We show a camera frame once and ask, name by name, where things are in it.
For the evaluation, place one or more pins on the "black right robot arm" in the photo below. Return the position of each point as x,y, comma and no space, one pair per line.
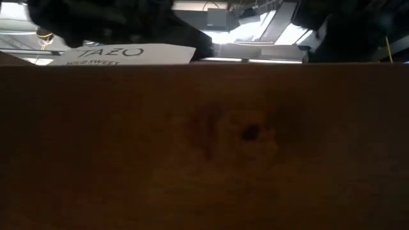
319,8

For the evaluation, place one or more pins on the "white TAZO tea bag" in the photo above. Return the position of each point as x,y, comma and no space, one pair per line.
128,54

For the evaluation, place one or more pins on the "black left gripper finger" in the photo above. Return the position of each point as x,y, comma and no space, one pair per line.
198,41

